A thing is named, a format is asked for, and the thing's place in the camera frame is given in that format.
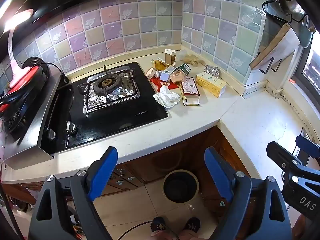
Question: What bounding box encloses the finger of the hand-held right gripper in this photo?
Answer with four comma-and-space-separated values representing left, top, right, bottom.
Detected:
295, 135, 320, 158
266, 141, 320, 188

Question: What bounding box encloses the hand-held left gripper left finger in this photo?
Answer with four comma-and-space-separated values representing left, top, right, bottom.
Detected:
29, 146, 118, 240

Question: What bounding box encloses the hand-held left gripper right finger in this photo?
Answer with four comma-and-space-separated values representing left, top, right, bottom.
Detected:
204, 147, 293, 240

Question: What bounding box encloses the round black trash bin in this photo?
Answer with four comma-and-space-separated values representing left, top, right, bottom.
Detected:
163, 169, 200, 203

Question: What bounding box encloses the aluminium foil ball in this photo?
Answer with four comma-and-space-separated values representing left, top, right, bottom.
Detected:
204, 65, 220, 77

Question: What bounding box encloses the white printed box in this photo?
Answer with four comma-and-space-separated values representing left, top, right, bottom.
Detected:
159, 70, 173, 82

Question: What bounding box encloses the white brown paper carton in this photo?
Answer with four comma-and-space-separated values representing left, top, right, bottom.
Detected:
164, 49, 177, 65

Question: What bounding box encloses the stainless steel sink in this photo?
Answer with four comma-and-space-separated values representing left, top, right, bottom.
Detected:
292, 127, 313, 160

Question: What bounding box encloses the wooden drawer front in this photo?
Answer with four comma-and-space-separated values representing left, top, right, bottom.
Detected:
100, 165, 146, 196

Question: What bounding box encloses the wooden cabinet door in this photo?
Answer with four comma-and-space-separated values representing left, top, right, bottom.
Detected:
200, 128, 258, 218
117, 125, 218, 183

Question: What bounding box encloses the black glass gas stove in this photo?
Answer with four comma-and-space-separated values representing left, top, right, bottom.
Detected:
41, 61, 168, 155

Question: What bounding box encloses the person's right shoe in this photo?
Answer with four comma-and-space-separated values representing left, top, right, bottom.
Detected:
184, 217, 201, 230

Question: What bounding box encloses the person's shoe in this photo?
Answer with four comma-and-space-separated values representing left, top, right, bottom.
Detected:
184, 217, 201, 230
151, 217, 167, 233

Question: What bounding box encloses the person's right leg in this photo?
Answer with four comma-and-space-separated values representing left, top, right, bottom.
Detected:
180, 229, 200, 240

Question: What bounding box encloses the person's leg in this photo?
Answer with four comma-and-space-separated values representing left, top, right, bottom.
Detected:
150, 231, 175, 240
180, 229, 200, 240

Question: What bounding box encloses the red and white carton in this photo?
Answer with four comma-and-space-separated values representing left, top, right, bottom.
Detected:
180, 84, 201, 106

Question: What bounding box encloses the person's left shoe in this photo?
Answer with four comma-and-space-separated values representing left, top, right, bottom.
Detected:
151, 217, 167, 233

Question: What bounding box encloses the window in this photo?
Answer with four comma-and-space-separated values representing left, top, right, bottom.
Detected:
294, 42, 320, 96

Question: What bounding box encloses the aluminium foil burner liner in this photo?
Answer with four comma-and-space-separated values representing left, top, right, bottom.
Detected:
82, 67, 141, 114

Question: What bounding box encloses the stainless steel shelf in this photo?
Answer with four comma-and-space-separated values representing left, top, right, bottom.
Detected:
2, 74, 65, 170

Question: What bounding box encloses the person's left leg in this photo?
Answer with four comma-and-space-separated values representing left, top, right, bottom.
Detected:
150, 231, 175, 240

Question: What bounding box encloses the yellow cardboard box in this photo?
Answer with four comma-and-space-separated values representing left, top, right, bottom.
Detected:
195, 72, 227, 98

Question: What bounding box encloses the black burner grate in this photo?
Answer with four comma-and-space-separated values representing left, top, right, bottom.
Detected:
77, 65, 137, 103

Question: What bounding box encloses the dark red label packet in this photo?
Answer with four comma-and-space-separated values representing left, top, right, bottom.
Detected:
180, 77, 200, 97

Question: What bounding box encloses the crumpled white tissue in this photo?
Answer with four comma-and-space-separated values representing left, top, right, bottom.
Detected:
153, 85, 181, 108

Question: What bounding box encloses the white cutting board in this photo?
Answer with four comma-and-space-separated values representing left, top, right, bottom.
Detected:
257, 29, 301, 67

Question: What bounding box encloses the peach green box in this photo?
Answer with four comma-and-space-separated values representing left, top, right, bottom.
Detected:
170, 64, 191, 83

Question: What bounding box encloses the red snack packet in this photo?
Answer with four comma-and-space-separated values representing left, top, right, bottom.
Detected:
149, 77, 179, 90

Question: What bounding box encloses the wooden cutting board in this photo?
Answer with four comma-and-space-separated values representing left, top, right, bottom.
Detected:
249, 22, 292, 70

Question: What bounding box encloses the tan fibrous bundle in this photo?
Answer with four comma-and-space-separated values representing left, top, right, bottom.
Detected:
184, 55, 200, 67

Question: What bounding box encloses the red black induction cooker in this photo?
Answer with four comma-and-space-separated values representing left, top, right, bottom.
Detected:
0, 56, 50, 133

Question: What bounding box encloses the yellow wrapper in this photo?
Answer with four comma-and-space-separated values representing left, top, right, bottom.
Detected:
151, 59, 167, 70

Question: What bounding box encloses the clear plastic bag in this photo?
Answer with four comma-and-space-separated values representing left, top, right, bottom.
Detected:
175, 50, 188, 62

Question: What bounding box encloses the pink desk lamp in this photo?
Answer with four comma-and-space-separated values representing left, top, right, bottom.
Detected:
4, 9, 34, 88

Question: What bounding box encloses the black wire rack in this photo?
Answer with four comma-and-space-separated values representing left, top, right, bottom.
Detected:
257, 55, 283, 74

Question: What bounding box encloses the thick black cable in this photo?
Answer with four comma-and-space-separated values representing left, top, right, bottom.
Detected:
0, 175, 23, 240

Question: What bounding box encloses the black power cable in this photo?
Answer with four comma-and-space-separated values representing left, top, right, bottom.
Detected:
42, 62, 70, 83

